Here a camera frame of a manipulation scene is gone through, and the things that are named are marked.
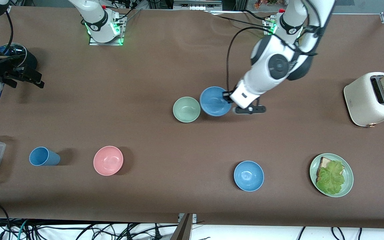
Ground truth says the blue cup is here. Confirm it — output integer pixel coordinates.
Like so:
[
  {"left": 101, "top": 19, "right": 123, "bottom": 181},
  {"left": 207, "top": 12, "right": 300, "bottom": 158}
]
[{"left": 29, "top": 147, "right": 61, "bottom": 166}]

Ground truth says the pink bowl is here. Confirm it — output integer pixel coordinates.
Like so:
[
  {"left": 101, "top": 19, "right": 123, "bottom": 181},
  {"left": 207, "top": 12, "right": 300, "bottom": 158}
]
[{"left": 93, "top": 146, "right": 124, "bottom": 176}]

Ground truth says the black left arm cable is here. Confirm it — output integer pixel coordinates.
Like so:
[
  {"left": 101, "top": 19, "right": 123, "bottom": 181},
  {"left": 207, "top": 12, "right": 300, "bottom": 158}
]
[{"left": 226, "top": 26, "right": 274, "bottom": 94}]

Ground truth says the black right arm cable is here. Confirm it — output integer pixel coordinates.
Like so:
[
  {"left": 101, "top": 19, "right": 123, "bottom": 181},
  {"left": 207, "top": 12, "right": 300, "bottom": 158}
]
[{"left": 0, "top": 10, "right": 26, "bottom": 72}]

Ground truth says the black table cable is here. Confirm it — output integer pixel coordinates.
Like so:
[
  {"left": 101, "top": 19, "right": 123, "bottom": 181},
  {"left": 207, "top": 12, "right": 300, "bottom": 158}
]
[{"left": 205, "top": 10, "right": 270, "bottom": 27}]

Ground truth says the black pot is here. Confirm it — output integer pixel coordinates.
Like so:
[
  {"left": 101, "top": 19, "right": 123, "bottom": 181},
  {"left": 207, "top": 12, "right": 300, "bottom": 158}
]
[{"left": 0, "top": 43, "right": 38, "bottom": 72}]

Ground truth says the teal floor cable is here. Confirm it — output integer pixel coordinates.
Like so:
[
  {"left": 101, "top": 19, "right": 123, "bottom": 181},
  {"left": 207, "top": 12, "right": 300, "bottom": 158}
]
[{"left": 17, "top": 219, "right": 30, "bottom": 240}]

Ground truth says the green plate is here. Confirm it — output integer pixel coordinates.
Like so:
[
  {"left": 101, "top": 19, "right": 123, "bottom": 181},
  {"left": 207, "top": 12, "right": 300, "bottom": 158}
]
[{"left": 310, "top": 153, "right": 354, "bottom": 198}]

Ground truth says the metal table bracket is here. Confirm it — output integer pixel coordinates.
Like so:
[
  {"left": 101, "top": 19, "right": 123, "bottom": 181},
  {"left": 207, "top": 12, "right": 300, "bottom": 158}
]
[{"left": 170, "top": 213, "right": 197, "bottom": 240}]

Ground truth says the brown table cover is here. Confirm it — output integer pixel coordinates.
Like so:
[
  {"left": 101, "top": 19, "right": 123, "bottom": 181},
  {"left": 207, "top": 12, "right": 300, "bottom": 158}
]
[{"left": 0, "top": 6, "right": 384, "bottom": 230}]

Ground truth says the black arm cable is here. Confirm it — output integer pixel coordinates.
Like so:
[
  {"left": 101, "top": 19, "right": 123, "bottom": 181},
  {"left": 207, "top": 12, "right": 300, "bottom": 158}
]
[
  {"left": 226, "top": 26, "right": 274, "bottom": 94},
  {"left": 0, "top": 10, "right": 26, "bottom": 72}
]

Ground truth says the cream toaster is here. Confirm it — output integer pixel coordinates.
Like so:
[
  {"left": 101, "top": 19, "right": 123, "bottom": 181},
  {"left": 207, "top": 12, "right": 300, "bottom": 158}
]
[{"left": 344, "top": 72, "right": 384, "bottom": 128}]

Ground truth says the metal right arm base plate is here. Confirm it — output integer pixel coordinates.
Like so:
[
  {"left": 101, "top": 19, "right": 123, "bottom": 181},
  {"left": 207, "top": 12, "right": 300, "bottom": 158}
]
[{"left": 89, "top": 13, "right": 126, "bottom": 46}]

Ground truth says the green lettuce leaf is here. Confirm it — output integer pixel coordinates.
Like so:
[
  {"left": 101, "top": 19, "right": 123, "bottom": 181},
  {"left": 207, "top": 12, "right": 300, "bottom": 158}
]
[{"left": 316, "top": 161, "right": 346, "bottom": 195}]

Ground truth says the bread slice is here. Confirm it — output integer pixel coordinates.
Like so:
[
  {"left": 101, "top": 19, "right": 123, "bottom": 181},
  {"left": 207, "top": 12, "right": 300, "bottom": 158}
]
[{"left": 316, "top": 157, "right": 345, "bottom": 182}]

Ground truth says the green bowl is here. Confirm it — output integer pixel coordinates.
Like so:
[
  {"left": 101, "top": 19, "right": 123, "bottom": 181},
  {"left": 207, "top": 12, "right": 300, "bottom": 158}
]
[{"left": 173, "top": 97, "right": 201, "bottom": 123}]

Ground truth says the blue bowl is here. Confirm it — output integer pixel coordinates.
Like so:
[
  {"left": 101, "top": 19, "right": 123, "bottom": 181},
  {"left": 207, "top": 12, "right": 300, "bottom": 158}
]
[
  {"left": 234, "top": 161, "right": 265, "bottom": 192},
  {"left": 200, "top": 86, "right": 232, "bottom": 117}
]

